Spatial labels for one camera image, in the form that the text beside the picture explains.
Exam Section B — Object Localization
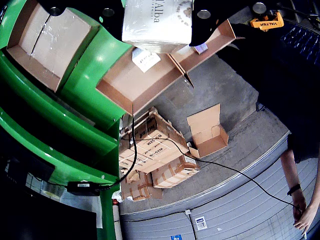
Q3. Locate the green metal rack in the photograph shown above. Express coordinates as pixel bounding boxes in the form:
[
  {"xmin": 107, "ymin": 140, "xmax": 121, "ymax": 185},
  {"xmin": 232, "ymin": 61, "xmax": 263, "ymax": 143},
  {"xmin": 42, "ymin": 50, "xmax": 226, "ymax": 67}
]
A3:
[{"xmin": 0, "ymin": 0, "xmax": 134, "ymax": 240}]

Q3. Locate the crumpled taped cardboard box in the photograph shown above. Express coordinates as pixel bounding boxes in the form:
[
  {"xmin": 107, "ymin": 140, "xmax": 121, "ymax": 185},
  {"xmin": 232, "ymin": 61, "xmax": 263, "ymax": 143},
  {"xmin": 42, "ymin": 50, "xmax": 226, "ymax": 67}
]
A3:
[{"xmin": 120, "ymin": 169, "xmax": 164, "ymax": 202}]

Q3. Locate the shallow cardboard tray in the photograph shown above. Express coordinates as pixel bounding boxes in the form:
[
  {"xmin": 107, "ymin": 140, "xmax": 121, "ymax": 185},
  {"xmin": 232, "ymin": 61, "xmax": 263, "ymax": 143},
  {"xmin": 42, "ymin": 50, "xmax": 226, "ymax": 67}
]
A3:
[{"xmin": 6, "ymin": 0, "xmax": 101, "ymax": 93}]

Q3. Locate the black wristband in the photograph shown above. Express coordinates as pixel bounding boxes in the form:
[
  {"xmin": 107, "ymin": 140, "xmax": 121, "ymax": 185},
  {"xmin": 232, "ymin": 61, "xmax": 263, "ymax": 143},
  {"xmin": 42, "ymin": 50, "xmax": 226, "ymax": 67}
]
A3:
[{"xmin": 286, "ymin": 183, "xmax": 302, "ymax": 197}]

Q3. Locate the bare human hand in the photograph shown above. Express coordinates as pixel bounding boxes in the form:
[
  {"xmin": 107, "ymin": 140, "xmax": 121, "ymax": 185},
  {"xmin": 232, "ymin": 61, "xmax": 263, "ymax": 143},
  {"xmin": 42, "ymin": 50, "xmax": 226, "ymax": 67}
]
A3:
[{"xmin": 292, "ymin": 204, "xmax": 320, "ymax": 236}]

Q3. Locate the printed brown cardboard box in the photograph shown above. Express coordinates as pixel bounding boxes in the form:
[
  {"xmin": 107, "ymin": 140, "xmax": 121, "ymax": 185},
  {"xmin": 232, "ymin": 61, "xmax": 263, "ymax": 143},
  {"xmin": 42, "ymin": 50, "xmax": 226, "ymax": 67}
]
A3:
[{"xmin": 119, "ymin": 106, "xmax": 190, "ymax": 174}]

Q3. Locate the dark jacket torso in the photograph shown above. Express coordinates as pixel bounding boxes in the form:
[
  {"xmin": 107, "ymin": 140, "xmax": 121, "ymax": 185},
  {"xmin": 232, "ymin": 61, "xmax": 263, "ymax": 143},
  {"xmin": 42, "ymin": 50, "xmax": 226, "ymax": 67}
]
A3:
[{"xmin": 217, "ymin": 22, "xmax": 320, "ymax": 164}]

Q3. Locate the white printed small carton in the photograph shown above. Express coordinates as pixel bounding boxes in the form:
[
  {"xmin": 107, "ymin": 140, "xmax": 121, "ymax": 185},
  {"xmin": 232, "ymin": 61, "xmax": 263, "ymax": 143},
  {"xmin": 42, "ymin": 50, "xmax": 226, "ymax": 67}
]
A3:
[{"xmin": 131, "ymin": 47, "xmax": 162, "ymax": 74}]

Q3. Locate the divided cardboard box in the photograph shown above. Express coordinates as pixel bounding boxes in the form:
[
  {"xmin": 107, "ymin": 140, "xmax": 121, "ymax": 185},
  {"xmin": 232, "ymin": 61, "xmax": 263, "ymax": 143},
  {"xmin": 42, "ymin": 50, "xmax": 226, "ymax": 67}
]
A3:
[{"xmin": 95, "ymin": 19, "xmax": 245, "ymax": 118}]

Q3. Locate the yellow labelled object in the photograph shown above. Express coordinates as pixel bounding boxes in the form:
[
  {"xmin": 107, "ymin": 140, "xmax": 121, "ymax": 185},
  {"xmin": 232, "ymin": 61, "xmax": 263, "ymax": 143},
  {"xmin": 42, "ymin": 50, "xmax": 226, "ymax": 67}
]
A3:
[{"xmin": 249, "ymin": 11, "xmax": 285, "ymax": 32}]

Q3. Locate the black cable over cardboard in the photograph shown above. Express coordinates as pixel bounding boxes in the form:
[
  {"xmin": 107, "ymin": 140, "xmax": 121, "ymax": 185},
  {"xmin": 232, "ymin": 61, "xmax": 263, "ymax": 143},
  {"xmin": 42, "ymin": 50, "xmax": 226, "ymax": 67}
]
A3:
[{"xmin": 98, "ymin": 116, "xmax": 138, "ymax": 188}]

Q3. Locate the dark blue plastic crate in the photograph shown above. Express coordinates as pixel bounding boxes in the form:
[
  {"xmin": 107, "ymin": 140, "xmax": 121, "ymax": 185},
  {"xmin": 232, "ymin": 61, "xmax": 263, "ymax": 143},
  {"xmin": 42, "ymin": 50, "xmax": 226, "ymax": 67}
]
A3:
[{"xmin": 279, "ymin": 26, "xmax": 320, "ymax": 61}]

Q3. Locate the small open cardboard box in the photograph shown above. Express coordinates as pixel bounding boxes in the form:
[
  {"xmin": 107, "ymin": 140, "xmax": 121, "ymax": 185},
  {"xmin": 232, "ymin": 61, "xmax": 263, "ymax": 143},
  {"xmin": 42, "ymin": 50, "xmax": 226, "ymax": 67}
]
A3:
[{"xmin": 186, "ymin": 103, "xmax": 230, "ymax": 159}]

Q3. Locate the white vertical pipe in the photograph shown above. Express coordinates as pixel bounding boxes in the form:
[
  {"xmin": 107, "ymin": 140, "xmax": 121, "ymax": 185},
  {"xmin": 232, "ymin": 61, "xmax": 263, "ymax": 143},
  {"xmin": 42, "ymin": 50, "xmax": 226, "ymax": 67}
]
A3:
[{"xmin": 111, "ymin": 197, "xmax": 123, "ymax": 240}]

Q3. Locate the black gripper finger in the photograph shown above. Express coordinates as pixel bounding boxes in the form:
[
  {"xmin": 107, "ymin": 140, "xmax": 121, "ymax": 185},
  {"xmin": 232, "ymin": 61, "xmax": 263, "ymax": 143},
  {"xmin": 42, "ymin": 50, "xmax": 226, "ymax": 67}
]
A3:
[
  {"xmin": 189, "ymin": 0, "xmax": 276, "ymax": 48},
  {"xmin": 37, "ymin": 0, "xmax": 125, "ymax": 42}
]

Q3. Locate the white d'Alba carton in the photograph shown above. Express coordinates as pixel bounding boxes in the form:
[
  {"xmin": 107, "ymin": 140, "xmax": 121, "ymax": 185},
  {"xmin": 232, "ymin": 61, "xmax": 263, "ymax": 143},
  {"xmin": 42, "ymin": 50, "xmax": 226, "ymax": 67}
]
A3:
[{"xmin": 121, "ymin": 0, "xmax": 193, "ymax": 54}]

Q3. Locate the taped brown cardboard box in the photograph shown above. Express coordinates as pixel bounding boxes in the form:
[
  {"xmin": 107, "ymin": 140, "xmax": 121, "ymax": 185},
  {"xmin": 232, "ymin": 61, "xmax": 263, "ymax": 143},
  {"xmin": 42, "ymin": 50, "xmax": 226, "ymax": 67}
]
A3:
[{"xmin": 151, "ymin": 154, "xmax": 201, "ymax": 189}]

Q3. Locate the black monitor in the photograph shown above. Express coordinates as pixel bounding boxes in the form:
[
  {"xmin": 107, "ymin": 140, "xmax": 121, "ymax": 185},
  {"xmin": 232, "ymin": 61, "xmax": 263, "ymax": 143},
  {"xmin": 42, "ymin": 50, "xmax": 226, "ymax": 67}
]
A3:
[{"xmin": 0, "ymin": 189, "xmax": 98, "ymax": 240}]

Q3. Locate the loose black floor cable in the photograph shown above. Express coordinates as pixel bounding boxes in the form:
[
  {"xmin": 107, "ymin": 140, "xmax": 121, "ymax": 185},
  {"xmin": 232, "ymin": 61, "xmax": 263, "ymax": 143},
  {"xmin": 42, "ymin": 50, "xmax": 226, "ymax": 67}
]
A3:
[{"xmin": 121, "ymin": 136, "xmax": 303, "ymax": 214}]

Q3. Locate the white wall label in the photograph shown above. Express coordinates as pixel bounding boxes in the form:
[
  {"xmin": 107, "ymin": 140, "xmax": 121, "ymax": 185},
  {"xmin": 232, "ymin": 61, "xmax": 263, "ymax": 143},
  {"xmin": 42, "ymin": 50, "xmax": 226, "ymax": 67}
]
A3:
[{"xmin": 194, "ymin": 215, "xmax": 209, "ymax": 231}]

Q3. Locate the bare forearm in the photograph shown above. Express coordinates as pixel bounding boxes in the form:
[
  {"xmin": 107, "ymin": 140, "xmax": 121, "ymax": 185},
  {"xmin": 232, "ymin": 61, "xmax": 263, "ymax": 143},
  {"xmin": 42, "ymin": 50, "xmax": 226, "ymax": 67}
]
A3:
[{"xmin": 279, "ymin": 148, "xmax": 309, "ymax": 210}]

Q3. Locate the black power brick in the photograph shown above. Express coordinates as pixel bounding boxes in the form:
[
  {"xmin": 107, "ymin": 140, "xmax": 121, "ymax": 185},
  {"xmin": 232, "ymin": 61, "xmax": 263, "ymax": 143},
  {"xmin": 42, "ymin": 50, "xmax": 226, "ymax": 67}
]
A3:
[{"xmin": 66, "ymin": 181, "xmax": 101, "ymax": 195}]

